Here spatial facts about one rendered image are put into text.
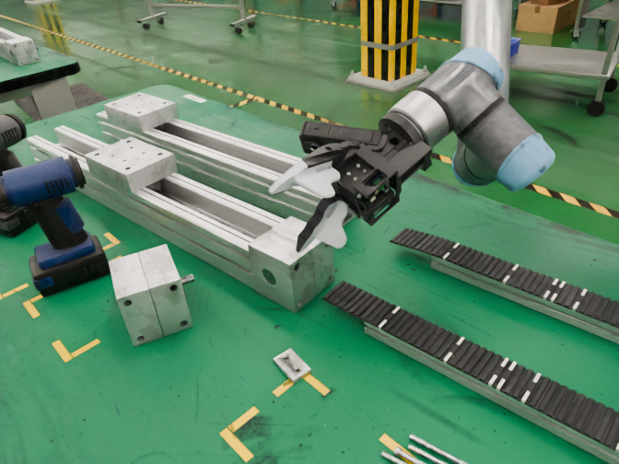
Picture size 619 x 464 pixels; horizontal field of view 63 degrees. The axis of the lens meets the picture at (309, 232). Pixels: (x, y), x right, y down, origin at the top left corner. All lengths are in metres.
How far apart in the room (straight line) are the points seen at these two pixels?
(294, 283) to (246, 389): 0.17
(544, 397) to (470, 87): 0.39
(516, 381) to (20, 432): 0.62
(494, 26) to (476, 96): 0.20
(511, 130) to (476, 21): 0.24
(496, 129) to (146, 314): 0.54
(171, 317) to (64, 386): 0.17
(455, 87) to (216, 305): 0.48
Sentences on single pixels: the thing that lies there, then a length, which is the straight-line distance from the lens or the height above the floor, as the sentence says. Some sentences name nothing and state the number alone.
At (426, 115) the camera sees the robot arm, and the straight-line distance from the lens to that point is 0.66.
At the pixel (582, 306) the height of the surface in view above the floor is 0.81.
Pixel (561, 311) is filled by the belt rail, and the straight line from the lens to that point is 0.83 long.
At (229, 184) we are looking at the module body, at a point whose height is 0.81.
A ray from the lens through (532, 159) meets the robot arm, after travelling 0.70.
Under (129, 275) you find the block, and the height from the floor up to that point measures 0.87.
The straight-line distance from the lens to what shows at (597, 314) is 0.80.
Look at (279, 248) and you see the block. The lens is 0.77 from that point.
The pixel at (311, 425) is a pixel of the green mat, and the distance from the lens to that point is 0.66.
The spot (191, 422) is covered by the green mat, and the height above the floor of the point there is 0.78.
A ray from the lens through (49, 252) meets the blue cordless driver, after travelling 0.96.
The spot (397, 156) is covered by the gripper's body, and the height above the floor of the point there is 1.04.
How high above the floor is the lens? 1.32
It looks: 34 degrees down
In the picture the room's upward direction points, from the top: 5 degrees counter-clockwise
